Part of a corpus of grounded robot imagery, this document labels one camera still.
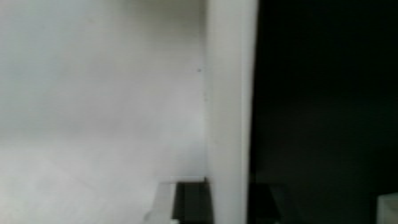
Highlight white square tabletop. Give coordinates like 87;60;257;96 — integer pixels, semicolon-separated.
0;0;206;224

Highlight white table leg with tag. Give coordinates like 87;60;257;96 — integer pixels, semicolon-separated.
376;193;398;224

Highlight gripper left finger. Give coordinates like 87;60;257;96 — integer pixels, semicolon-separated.
172;182;213;224

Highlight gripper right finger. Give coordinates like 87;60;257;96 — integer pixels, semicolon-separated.
248;183;293;224

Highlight white boundary wall frame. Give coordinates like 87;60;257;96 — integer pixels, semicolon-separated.
204;0;257;224

